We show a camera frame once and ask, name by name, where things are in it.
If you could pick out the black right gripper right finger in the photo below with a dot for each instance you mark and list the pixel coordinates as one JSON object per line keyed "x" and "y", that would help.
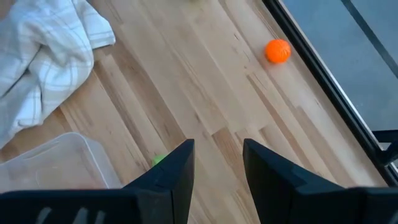
{"x": 295, "y": 199}

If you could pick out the clear plastic container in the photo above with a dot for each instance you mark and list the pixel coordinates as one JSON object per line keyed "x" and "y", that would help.
{"x": 62, "y": 168}

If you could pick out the white checked cloth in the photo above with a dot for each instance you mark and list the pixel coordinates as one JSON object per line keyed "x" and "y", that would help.
{"x": 40, "y": 56}

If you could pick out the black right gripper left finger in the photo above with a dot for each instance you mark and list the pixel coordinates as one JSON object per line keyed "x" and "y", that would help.
{"x": 124, "y": 205}

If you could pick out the ridged green toy vegetable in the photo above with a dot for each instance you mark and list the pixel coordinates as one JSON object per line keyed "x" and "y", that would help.
{"x": 158, "y": 160}

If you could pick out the orange toy fruit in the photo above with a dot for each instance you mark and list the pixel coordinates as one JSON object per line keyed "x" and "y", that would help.
{"x": 277, "y": 51}

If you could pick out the black aluminium table frame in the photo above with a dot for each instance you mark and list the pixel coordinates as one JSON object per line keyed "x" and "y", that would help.
{"x": 326, "y": 82}

